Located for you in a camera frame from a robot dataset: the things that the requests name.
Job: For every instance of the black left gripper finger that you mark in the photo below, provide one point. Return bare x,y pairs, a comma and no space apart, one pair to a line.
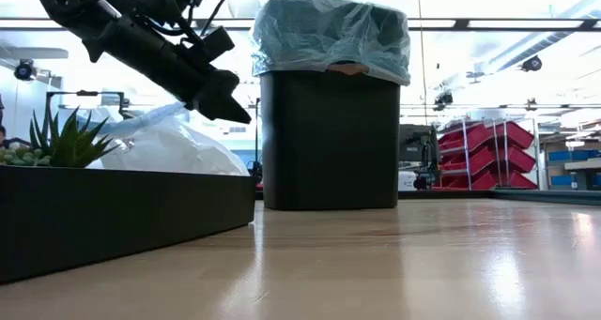
211,113
225,92

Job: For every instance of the white plastic trash bag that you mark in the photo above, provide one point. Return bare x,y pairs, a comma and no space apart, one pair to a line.
174,151

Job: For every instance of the blue plastic trash bag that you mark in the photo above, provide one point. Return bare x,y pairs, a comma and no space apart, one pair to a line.
328,34

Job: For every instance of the black plastic trash can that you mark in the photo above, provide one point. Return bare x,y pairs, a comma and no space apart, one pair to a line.
328,141

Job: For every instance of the black shallow tray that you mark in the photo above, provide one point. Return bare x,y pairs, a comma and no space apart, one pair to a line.
117,217

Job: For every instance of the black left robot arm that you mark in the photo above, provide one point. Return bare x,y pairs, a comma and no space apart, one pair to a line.
75,5

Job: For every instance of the thin black pole stand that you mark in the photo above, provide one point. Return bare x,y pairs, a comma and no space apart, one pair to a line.
257,137

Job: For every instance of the black ceiling spotlight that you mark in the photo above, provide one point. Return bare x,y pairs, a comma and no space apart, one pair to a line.
23,71
443,99
531,64

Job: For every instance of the green artificial succulent plant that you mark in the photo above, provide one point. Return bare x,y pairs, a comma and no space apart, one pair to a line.
70,141

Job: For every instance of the black computer monitor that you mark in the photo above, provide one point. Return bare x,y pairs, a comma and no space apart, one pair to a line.
415,144

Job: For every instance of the red storage bin rack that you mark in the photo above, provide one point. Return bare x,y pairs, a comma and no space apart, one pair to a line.
479,160

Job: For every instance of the person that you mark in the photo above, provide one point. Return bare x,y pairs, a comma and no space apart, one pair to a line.
2,134

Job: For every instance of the small white box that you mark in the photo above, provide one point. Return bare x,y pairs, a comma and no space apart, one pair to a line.
406,180

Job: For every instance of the shelf with blue bins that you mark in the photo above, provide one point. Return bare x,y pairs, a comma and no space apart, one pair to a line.
568,156

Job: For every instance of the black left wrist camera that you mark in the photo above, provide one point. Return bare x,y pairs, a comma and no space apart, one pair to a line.
164,1

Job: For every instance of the black stand frame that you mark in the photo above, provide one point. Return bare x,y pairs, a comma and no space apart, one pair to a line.
87,93

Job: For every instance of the black aluminium table frame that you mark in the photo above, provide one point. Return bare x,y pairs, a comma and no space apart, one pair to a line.
540,197

